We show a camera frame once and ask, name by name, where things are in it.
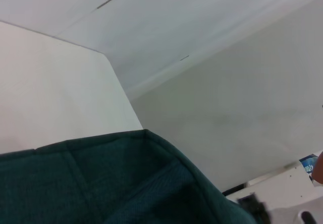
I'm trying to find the blue white carton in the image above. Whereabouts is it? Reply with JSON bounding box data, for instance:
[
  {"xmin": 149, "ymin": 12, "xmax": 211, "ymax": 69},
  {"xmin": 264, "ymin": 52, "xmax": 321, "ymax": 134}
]
[{"xmin": 299, "ymin": 154, "xmax": 319, "ymax": 175}]

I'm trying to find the teal fabric lunch bag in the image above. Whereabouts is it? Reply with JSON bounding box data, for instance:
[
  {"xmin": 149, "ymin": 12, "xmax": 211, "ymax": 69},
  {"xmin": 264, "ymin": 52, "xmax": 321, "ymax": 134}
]
[{"xmin": 0, "ymin": 129, "xmax": 258, "ymax": 224}]

